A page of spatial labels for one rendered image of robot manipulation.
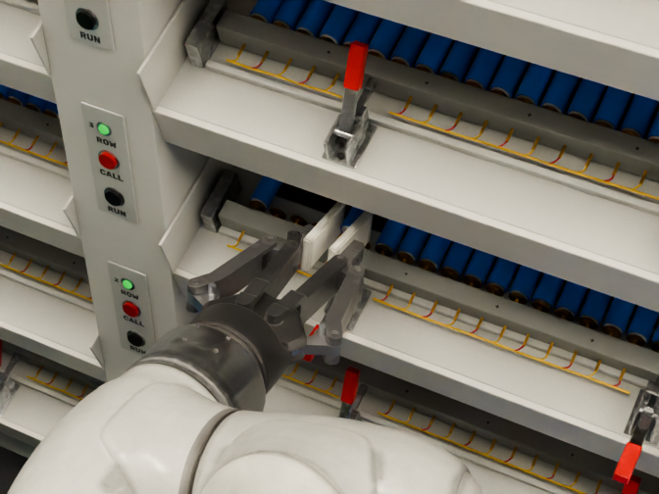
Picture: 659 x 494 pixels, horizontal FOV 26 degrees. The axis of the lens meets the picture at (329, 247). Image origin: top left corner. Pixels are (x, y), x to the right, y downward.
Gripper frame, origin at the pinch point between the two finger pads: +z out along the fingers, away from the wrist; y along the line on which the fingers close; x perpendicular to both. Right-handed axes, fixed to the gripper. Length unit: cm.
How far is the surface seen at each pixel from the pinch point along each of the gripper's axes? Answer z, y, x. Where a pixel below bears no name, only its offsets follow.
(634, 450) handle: -3.8, -27.8, 6.6
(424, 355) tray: 0.4, -8.9, 8.4
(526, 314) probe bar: 4.0, -15.8, 3.6
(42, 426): 10, 36, 45
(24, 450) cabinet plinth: 15, 42, 55
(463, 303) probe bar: 3.2, -10.6, 4.1
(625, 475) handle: -6.5, -27.9, 7.1
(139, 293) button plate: 0.5, 18.5, 13.2
